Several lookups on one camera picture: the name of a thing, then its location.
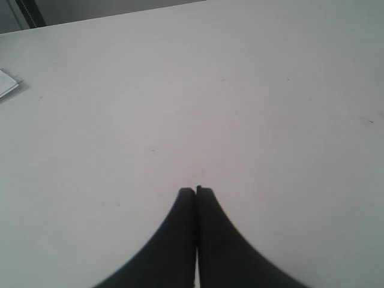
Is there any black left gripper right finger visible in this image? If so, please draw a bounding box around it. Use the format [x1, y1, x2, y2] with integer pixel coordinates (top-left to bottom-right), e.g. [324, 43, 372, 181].
[196, 186, 305, 288]

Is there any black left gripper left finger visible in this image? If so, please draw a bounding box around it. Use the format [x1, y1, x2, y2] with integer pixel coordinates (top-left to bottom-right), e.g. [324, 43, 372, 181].
[97, 188, 197, 288]

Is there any white paper stack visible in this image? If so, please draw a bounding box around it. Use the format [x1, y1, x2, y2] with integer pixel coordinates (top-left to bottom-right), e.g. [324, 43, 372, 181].
[0, 68, 23, 98]

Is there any dark vertical post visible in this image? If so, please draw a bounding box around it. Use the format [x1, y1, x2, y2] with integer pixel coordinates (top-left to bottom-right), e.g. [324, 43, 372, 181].
[6, 0, 46, 30]

